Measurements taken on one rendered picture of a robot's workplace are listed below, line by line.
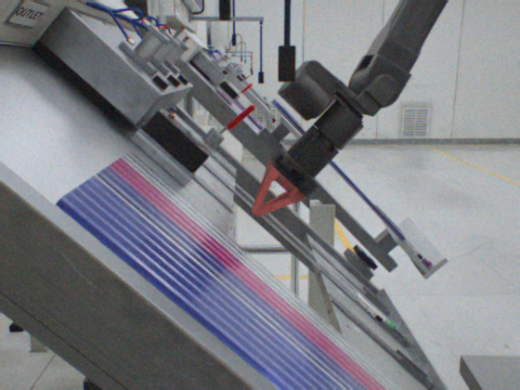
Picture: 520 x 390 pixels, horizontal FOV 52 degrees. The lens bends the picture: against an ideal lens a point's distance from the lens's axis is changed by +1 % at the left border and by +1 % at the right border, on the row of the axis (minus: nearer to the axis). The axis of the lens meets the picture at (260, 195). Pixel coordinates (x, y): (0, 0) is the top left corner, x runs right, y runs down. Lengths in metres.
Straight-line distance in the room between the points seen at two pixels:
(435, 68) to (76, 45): 8.36
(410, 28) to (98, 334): 0.60
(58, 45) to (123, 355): 0.39
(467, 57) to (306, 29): 2.52
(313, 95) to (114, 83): 0.27
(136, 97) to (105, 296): 0.34
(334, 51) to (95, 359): 8.23
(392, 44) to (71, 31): 0.41
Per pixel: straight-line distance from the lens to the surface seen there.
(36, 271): 0.32
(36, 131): 0.44
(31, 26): 0.60
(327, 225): 1.31
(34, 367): 1.10
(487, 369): 1.14
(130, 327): 0.32
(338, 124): 0.76
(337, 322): 0.67
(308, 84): 0.74
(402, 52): 0.78
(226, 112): 1.74
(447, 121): 8.98
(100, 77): 0.62
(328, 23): 8.49
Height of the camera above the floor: 1.15
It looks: 13 degrees down
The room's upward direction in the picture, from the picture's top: straight up
